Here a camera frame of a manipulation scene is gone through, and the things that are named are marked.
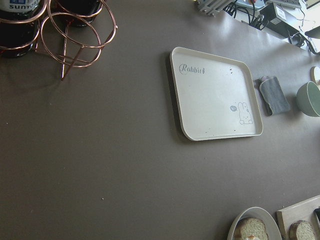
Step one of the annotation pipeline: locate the steel muddler black tip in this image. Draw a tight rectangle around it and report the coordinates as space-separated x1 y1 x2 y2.
312 207 320 226

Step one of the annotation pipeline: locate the white round plate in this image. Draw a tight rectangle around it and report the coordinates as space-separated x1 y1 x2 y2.
227 207 282 240

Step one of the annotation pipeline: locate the fake fried egg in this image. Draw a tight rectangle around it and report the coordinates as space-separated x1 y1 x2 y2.
245 235 260 240

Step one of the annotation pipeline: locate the tea bottle right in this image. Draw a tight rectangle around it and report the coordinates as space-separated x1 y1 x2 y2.
55 0 103 27

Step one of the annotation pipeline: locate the bread slice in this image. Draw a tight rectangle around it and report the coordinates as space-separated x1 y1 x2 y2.
233 217 269 240
289 220 316 240

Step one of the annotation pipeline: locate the mint green bowl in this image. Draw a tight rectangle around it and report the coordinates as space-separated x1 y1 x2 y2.
296 81 320 117

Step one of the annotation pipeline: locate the cream rabbit serving tray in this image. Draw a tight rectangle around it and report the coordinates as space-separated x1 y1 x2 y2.
170 47 263 141

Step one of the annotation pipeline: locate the tea bottle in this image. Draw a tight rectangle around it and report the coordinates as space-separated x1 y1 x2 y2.
0 0 40 58
55 0 103 27

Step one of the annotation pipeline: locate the bread slice on plate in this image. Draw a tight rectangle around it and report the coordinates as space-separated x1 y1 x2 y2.
233 217 269 240

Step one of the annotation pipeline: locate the bamboo cutting board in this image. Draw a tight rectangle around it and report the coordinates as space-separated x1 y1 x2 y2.
276 195 320 240

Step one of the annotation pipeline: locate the aluminium camera mast bracket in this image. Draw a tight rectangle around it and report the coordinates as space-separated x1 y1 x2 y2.
194 0 234 16

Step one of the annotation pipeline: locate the copper wire bottle rack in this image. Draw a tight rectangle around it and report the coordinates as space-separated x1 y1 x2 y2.
0 0 118 80

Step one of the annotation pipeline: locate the tea bottle front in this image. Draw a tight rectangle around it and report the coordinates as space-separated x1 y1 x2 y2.
0 0 40 58

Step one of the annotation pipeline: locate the grey folded cloth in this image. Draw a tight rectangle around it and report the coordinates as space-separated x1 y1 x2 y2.
253 75 291 116

